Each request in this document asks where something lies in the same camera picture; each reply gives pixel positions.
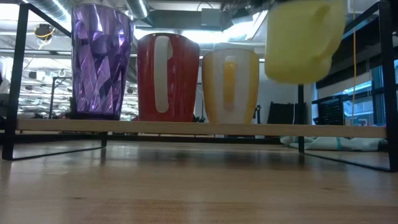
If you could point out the yellow and white mug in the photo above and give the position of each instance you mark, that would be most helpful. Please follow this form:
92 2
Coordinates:
211 90

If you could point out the purple faceted plastic cup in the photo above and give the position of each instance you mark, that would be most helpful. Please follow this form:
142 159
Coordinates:
99 62

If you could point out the pale yellow mug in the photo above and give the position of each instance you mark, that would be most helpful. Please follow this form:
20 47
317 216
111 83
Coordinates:
295 46

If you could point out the black panel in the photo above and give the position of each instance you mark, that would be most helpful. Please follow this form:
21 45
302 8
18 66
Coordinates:
281 113

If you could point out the grey ceiling box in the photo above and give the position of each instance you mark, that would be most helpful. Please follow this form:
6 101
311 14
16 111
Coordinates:
211 17

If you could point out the teal and white cloth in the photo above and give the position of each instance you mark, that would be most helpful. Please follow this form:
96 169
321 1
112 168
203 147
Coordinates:
326 143

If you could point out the black perforated crate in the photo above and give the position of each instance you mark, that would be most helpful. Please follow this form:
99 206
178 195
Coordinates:
331 112

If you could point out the wood shelf black metal frame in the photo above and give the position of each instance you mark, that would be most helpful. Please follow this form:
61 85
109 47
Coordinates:
186 128

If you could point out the silver ventilation duct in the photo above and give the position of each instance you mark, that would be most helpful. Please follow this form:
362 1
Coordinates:
138 7

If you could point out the black metal frame stand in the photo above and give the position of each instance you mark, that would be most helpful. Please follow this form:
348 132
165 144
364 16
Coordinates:
52 93

